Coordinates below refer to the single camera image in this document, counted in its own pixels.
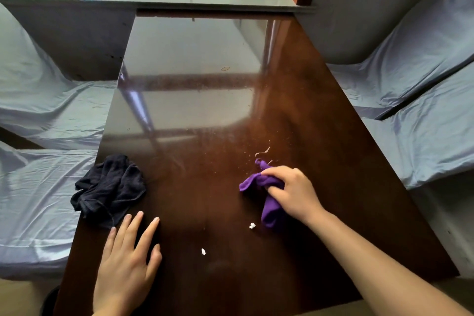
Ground purple cleaning cloth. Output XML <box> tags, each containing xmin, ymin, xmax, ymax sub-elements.
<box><xmin>239</xmin><ymin>158</ymin><xmax>287</xmax><ymax>230</ymax></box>

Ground thin pale thread scrap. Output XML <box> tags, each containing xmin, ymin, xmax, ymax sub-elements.
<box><xmin>255</xmin><ymin>140</ymin><xmax>274</xmax><ymax>165</ymax></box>

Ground dark crumpled cloth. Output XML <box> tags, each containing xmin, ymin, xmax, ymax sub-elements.
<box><xmin>70</xmin><ymin>154</ymin><xmax>147</xmax><ymax>230</ymax></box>

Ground black bin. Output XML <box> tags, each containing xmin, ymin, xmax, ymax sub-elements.
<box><xmin>40</xmin><ymin>285</ymin><xmax>60</xmax><ymax>316</ymax></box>

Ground blue-grey covered seat cushion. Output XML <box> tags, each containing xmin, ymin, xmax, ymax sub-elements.
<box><xmin>0</xmin><ymin>140</ymin><xmax>98</xmax><ymax>280</ymax></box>
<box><xmin>0</xmin><ymin>3</ymin><xmax>118</xmax><ymax>150</ymax></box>
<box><xmin>361</xmin><ymin>63</ymin><xmax>474</xmax><ymax>190</ymax></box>
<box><xmin>327</xmin><ymin>0</ymin><xmax>474</xmax><ymax>121</ymax></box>

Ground person's right forearm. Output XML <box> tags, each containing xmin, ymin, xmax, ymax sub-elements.
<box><xmin>307</xmin><ymin>208</ymin><xmax>474</xmax><ymax>316</ymax></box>

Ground person's left hand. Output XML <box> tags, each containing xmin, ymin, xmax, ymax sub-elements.
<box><xmin>93</xmin><ymin>211</ymin><xmax>163</xmax><ymax>316</ymax></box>

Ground person's right hand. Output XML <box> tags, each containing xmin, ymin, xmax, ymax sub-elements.
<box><xmin>261</xmin><ymin>166</ymin><xmax>327</xmax><ymax>226</ymax></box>

